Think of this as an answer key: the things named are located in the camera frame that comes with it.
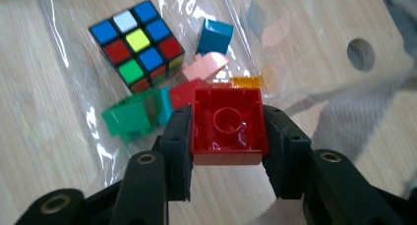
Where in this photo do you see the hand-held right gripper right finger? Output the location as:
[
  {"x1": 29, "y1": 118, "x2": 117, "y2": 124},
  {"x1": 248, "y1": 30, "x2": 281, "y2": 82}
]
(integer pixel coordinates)
[{"x1": 261, "y1": 104, "x2": 313, "y2": 200}]

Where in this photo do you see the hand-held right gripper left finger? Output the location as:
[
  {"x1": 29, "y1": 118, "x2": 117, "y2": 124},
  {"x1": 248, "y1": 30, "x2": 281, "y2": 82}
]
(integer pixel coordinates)
[{"x1": 158, "y1": 104, "x2": 195, "y2": 203}]

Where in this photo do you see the cyan building block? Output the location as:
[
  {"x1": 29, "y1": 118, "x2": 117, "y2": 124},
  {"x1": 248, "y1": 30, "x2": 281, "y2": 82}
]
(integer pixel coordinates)
[{"x1": 158, "y1": 86, "x2": 174, "y2": 127}]

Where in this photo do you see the red square building block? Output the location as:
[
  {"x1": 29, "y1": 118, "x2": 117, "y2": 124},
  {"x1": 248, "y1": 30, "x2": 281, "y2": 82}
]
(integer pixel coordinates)
[{"x1": 190, "y1": 86, "x2": 269, "y2": 166}]

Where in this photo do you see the small red building block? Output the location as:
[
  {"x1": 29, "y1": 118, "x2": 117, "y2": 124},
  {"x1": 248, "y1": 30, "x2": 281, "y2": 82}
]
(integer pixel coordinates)
[{"x1": 169, "y1": 79, "x2": 210, "y2": 110}]

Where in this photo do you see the green building block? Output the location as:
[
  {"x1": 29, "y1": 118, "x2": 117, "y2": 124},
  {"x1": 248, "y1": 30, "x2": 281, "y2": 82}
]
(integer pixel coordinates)
[{"x1": 101, "y1": 88, "x2": 163, "y2": 143}]

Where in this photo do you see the salmon building block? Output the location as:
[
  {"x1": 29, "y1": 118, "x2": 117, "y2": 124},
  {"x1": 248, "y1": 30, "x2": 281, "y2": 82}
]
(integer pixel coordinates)
[{"x1": 209, "y1": 80, "x2": 234, "y2": 89}]

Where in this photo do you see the orange building block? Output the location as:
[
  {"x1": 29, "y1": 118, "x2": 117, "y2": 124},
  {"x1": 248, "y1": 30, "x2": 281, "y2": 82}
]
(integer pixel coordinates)
[{"x1": 231, "y1": 75, "x2": 264, "y2": 89}]

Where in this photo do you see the pink building block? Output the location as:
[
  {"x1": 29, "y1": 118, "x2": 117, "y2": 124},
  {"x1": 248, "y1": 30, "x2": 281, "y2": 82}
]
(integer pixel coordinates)
[{"x1": 181, "y1": 51, "x2": 230, "y2": 82}]

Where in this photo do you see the colourful puzzle cube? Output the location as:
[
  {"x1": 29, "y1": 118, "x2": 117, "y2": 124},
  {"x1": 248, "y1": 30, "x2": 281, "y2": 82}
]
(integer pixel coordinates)
[{"x1": 88, "y1": 0, "x2": 185, "y2": 94}]

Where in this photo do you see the dark blue sloped building block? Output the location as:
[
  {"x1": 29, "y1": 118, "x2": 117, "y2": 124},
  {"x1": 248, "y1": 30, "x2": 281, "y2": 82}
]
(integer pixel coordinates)
[{"x1": 196, "y1": 18, "x2": 234, "y2": 56}]

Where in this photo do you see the clear plastic bag white trim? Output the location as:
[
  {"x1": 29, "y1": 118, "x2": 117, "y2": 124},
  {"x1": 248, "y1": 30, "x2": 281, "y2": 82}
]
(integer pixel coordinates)
[{"x1": 32, "y1": 0, "x2": 417, "y2": 187}]

